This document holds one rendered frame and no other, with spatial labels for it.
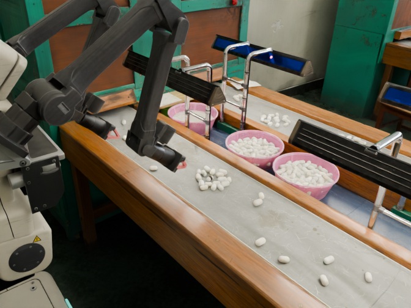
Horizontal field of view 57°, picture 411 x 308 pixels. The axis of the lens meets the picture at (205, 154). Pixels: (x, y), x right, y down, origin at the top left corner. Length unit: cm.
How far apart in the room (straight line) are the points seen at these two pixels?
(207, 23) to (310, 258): 157
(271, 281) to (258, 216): 31
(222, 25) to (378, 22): 191
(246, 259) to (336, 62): 333
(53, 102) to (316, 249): 87
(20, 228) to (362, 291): 98
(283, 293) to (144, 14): 80
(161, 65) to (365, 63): 320
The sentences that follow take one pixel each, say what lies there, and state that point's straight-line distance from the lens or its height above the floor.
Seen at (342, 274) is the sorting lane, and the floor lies 74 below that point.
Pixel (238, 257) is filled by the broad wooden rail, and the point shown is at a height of 76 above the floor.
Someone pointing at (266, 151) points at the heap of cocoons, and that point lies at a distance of 175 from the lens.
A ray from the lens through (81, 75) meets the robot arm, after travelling 95.
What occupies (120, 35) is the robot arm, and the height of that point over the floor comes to 137.
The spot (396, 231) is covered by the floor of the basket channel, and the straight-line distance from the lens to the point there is 157.
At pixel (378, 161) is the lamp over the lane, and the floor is 109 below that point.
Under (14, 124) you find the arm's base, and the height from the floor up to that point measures 122.
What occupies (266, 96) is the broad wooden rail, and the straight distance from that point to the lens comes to 231.
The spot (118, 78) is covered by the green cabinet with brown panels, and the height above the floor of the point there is 92.
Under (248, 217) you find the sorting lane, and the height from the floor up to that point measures 74.
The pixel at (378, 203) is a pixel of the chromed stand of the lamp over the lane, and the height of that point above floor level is 86.
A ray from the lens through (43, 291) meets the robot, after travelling 182.
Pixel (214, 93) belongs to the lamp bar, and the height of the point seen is 109.
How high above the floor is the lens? 159
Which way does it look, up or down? 30 degrees down
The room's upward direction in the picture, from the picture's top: 2 degrees clockwise
